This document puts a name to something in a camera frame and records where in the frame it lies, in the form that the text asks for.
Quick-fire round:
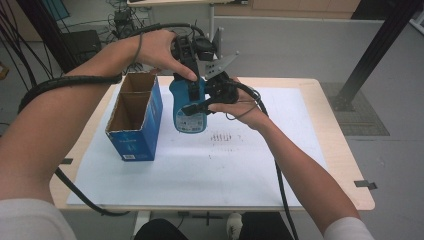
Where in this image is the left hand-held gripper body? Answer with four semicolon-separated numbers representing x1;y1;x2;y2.
170;26;225;79

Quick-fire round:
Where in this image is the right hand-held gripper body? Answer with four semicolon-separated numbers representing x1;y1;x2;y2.
203;50;240;104

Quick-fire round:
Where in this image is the blue computer mouse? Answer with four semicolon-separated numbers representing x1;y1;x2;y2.
168;75;208;135

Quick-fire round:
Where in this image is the blue cardboard box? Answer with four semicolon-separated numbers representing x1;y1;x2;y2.
104;71;164;163

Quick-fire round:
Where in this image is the person's left hand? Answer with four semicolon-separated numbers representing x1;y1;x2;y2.
134;29;199;83

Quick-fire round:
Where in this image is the person's right hand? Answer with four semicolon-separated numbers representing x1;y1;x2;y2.
207;77;269;132

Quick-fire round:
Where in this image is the white table leg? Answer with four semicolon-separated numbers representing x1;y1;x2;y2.
207;3;216;42

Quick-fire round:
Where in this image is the white paper mat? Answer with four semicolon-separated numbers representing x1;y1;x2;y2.
66;84;328;208

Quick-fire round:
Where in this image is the wooden cabinet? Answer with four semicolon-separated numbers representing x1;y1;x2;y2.
214;0;362;20

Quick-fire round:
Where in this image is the white shoe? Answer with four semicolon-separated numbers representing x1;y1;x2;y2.
226;212;244;240

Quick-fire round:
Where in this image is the person's dark trouser leg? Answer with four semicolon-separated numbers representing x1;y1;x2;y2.
133;217;190;240
239;211;295;240

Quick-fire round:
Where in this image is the light wooden table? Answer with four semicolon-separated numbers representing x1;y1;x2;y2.
49;75;376;213

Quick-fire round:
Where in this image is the grey grid floor mat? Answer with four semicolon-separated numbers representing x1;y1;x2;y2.
321;82;391;137

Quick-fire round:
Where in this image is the person's white sleeve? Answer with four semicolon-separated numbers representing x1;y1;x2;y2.
322;216;377;240
0;197;78;240

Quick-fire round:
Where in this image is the thin black wrist strap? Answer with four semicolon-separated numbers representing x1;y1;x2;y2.
134;32;145;64

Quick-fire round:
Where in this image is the power strip with cables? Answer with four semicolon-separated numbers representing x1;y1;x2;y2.
105;0;143;38

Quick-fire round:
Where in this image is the thick black gripper cable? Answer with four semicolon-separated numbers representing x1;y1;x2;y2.
233;80;300;240
17;21;205;218

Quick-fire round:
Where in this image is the black metal frame post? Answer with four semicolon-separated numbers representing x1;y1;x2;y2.
328;0;424;113

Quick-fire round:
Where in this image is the bundle of black cables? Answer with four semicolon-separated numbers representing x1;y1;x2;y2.
0;0;56;91

